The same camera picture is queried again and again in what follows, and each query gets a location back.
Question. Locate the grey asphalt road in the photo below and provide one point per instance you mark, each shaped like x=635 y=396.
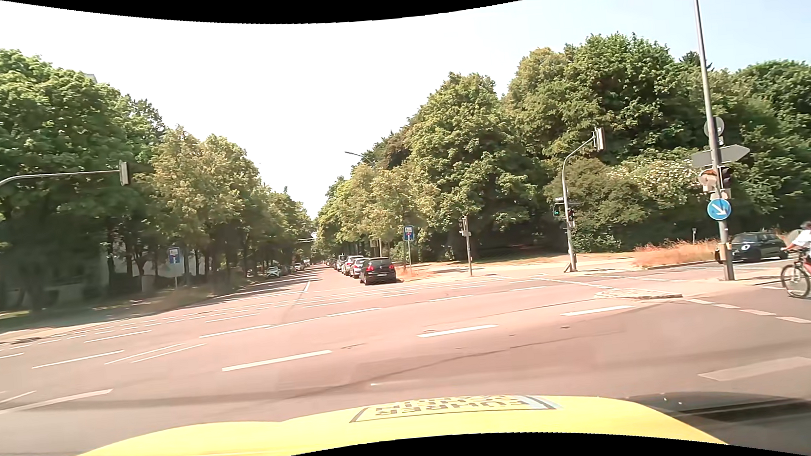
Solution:
x=462 y=370

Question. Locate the dry grass verge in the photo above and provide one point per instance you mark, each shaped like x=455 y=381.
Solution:
x=672 y=254

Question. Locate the blue road sign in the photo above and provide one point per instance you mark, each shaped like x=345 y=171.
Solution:
x=174 y=255
x=408 y=233

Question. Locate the pale building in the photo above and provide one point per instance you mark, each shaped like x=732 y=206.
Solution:
x=159 y=266

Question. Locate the dark car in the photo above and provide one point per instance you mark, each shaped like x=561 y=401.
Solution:
x=755 y=247

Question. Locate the sandy pavement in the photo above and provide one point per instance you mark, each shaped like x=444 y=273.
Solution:
x=519 y=266

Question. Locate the traffic light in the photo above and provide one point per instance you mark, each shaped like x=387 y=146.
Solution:
x=468 y=252

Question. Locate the row of trees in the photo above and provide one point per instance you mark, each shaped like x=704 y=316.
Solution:
x=60 y=141
x=621 y=99

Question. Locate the row of parked cars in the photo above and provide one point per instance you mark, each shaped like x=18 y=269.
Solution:
x=354 y=266
x=274 y=272

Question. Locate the tall pole with signs and lights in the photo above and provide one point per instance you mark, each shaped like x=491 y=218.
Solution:
x=725 y=255

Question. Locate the black car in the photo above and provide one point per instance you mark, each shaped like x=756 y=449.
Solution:
x=378 y=270

